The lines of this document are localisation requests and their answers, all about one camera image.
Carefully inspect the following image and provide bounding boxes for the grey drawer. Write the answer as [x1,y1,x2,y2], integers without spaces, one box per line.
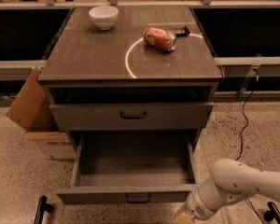
[49,102,214,131]
[57,130,196,204]

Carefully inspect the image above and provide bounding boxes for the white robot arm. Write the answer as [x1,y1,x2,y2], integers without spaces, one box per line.
[174,159,280,224]

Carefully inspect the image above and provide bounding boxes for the grey top drawer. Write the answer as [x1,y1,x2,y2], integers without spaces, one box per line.
[49,102,214,131]

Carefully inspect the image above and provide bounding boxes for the grey drawer cabinet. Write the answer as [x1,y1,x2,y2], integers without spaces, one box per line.
[38,6,222,144]

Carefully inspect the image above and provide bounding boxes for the orange soda can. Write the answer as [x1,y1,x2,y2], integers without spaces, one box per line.
[143,27,176,52]

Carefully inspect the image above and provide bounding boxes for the cardboard box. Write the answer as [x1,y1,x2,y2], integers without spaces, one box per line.
[6,67,76,160]

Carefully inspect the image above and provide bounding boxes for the white ceramic bowl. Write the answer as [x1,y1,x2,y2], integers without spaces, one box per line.
[89,6,119,30]

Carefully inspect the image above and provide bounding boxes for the black right base handle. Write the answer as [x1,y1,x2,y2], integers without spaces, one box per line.
[264,202,280,224]

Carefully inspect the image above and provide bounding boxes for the black base handle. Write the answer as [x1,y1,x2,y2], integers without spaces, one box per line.
[34,196,53,224]
[264,202,280,224]

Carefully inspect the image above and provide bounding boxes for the black power cable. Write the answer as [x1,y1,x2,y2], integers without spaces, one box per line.
[235,91,265,224]

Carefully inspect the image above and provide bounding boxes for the black left base handle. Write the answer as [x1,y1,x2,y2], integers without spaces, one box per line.
[34,196,53,224]

